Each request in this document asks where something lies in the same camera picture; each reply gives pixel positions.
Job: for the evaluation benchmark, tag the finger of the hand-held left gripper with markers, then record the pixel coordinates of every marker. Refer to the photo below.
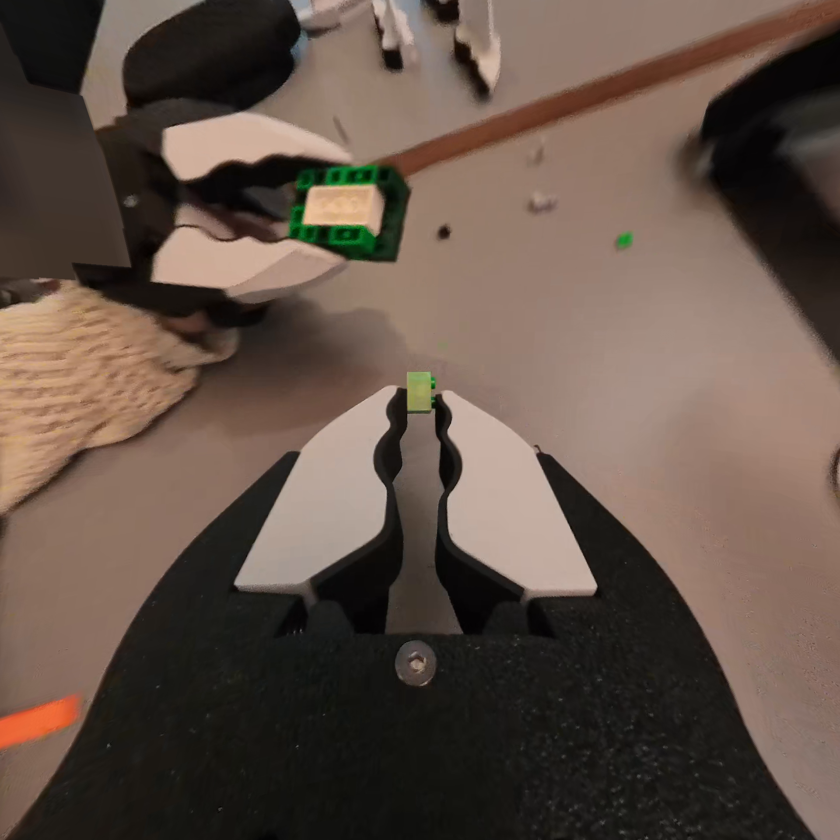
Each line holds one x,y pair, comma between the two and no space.
249,138
249,269

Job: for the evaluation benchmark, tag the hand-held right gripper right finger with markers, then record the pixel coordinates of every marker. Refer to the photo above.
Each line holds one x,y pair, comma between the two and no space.
518,518

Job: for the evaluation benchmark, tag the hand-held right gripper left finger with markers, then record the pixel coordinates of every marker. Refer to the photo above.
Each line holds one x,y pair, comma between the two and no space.
321,512

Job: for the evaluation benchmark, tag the green lego block tan tile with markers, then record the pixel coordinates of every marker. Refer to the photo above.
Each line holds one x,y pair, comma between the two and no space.
394,223

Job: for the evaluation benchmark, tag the bright green lego brick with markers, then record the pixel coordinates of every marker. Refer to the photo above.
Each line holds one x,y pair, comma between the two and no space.
418,394

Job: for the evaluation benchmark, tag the person's left forearm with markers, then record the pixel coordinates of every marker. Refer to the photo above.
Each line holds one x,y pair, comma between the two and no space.
79,380

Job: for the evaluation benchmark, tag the small grey lego piece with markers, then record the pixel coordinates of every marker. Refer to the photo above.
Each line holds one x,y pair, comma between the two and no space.
538,154
541,202

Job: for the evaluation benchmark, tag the tiny bright green lego piece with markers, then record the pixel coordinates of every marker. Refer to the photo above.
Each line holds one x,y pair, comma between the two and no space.
624,240

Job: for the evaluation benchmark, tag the thin dark stick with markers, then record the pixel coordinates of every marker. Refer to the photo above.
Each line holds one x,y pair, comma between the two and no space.
340,128

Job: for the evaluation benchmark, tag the black cushion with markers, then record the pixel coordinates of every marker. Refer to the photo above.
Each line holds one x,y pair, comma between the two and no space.
210,46

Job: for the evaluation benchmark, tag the orange brick separator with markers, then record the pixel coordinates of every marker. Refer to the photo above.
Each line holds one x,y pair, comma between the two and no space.
39,722

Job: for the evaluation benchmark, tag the black round-based device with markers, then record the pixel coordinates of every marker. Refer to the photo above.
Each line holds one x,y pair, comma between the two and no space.
768,118

